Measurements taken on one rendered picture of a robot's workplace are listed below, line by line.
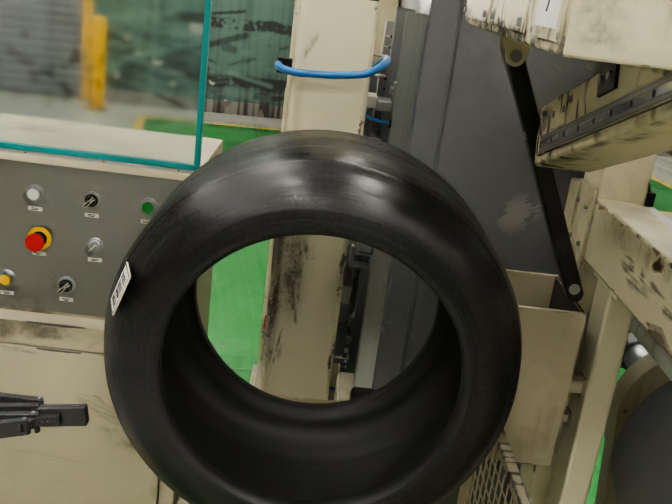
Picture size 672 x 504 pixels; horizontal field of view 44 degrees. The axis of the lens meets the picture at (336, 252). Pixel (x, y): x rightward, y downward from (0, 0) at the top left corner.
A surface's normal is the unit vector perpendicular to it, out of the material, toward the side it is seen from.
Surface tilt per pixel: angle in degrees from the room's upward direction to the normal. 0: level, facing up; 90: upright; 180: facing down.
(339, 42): 90
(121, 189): 90
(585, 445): 90
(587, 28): 90
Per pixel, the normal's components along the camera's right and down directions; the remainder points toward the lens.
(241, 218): -0.07, 0.15
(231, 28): 0.14, 0.32
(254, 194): -0.21, -0.47
